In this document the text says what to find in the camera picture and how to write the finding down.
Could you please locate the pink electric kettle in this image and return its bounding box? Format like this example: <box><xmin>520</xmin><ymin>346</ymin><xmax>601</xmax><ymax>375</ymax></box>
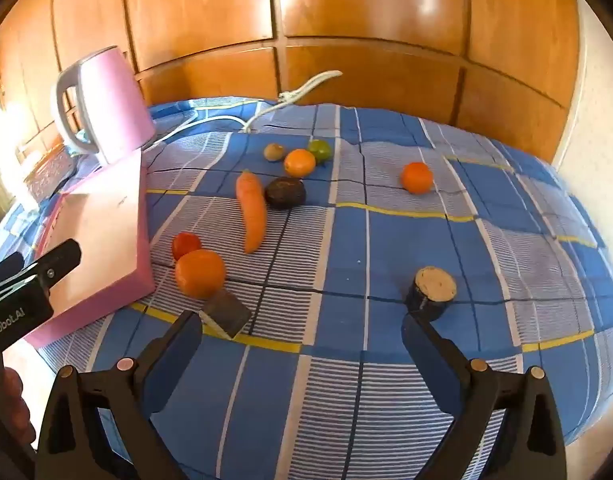
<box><xmin>55</xmin><ymin>45</ymin><xmax>156</xmax><ymax>166</ymax></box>

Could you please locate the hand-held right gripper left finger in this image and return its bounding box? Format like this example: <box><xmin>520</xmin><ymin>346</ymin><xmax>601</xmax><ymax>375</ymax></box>
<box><xmin>35</xmin><ymin>310</ymin><xmax>203</xmax><ymax>480</ymax></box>

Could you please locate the red tomato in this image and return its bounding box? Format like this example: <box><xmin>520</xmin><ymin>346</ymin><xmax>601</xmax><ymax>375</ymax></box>
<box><xmin>172</xmin><ymin>232</ymin><xmax>203</xmax><ymax>262</ymax></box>

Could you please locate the white power cord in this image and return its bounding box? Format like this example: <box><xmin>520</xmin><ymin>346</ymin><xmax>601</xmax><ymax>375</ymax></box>
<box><xmin>141</xmin><ymin>71</ymin><xmax>343</xmax><ymax>153</ymax></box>

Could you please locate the green lime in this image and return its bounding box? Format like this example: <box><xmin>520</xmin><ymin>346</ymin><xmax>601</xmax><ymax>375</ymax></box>
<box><xmin>307</xmin><ymin>139</ymin><xmax>333</xmax><ymax>163</ymax></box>

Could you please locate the carrot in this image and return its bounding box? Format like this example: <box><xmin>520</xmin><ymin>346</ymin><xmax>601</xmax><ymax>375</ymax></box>
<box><xmin>236</xmin><ymin>170</ymin><xmax>267</xmax><ymax>255</ymax></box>

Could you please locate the large orange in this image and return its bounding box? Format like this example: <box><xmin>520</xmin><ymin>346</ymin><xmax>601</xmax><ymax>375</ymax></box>
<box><xmin>175</xmin><ymin>249</ymin><xmax>227</xmax><ymax>300</ymax></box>

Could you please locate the patterned tissue box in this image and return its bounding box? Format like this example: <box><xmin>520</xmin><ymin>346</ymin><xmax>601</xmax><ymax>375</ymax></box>
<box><xmin>16</xmin><ymin>142</ymin><xmax>80</xmax><ymax>206</ymax></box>

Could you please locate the person's left hand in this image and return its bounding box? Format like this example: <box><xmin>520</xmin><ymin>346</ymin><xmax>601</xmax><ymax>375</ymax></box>
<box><xmin>2</xmin><ymin>366</ymin><xmax>37</xmax><ymax>443</ymax></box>

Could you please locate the dark avocado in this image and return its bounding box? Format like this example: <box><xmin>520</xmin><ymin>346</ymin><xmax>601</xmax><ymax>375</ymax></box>
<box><xmin>264</xmin><ymin>177</ymin><xmax>307</xmax><ymax>210</ymax></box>

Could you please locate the blue plaid cloth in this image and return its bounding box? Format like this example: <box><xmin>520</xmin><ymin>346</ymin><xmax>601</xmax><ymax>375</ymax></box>
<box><xmin>0</xmin><ymin>97</ymin><xmax>613</xmax><ymax>480</ymax></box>

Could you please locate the eggplant piece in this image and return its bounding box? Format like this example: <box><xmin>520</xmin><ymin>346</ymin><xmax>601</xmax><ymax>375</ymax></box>
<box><xmin>405</xmin><ymin>266</ymin><xmax>458</xmax><ymax>322</ymax></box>
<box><xmin>199</xmin><ymin>287</ymin><xmax>252</xmax><ymax>338</ymax></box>

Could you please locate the small orange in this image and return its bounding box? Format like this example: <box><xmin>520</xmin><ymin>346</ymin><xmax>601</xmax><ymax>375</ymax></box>
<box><xmin>401</xmin><ymin>161</ymin><xmax>434</xmax><ymax>195</ymax></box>
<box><xmin>284</xmin><ymin>149</ymin><xmax>317</xmax><ymax>178</ymax></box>

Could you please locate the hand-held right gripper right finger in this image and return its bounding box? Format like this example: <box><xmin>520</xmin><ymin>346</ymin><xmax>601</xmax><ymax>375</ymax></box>
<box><xmin>402</xmin><ymin>312</ymin><xmax>568</xmax><ymax>480</ymax></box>

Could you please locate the pink shallow box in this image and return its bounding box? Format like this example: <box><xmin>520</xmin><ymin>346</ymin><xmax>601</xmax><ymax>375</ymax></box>
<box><xmin>24</xmin><ymin>152</ymin><xmax>156</xmax><ymax>348</ymax></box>

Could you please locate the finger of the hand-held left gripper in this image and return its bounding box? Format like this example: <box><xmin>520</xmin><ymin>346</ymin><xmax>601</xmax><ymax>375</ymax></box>
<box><xmin>0</xmin><ymin>239</ymin><xmax>82</xmax><ymax>297</ymax></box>

